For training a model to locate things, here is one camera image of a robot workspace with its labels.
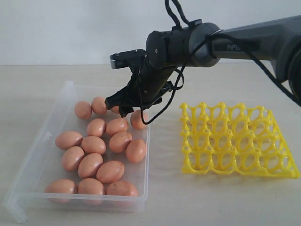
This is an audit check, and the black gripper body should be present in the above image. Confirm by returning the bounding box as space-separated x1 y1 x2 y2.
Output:
127 58 175 109

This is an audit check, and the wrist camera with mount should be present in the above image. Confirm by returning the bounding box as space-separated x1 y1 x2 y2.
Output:
110 49 146 69

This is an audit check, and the yellow plastic egg tray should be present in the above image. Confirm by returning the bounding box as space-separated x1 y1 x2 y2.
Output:
180 102 301 178

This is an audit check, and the brown egg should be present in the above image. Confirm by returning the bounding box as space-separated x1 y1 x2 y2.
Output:
78 153 103 179
91 96 108 115
81 136 106 154
87 118 106 137
130 110 146 130
109 131 132 153
74 101 92 120
126 139 146 163
55 130 83 150
106 118 128 137
111 106 120 114
78 178 105 195
105 180 139 207
44 179 78 204
61 146 85 172
96 161 125 184

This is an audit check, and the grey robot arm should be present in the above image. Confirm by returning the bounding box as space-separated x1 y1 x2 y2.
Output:
105 16 301 117

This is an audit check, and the clear plastic bin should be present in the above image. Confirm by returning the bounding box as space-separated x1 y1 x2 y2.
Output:
3 81 149 223

